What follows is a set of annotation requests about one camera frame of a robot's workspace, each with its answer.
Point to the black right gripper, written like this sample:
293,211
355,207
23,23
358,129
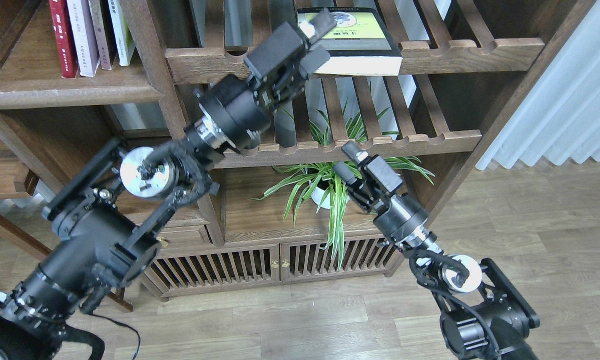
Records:
400,218

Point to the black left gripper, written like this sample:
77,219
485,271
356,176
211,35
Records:
237,112

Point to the green and black book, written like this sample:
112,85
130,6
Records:
359,45

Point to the white lavender book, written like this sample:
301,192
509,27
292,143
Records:
84,37

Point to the red cover book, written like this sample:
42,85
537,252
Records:
63,32

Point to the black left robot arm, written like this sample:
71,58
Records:
109,216

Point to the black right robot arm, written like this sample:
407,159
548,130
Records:
483,316

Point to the green spider plant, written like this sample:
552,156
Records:
306,178

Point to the white plant pot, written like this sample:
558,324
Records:
330,193

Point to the dark wooden bookshelf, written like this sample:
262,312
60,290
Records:
472,68

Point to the white green upright book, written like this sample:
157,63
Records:
123,37

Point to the white curtain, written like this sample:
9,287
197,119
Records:
559,120

